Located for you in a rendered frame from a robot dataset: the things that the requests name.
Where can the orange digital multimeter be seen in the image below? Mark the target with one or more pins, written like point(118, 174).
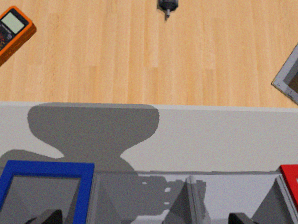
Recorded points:
point(15, 29)

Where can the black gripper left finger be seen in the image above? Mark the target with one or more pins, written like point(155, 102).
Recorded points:
point(49, 216)

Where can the red rectangular frame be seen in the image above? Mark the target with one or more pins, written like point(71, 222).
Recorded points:
point(290, 174)

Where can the blue square frame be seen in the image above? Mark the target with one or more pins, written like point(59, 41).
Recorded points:
point(52, 169)

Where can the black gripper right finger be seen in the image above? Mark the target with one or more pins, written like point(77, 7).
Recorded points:
point(239, 218)

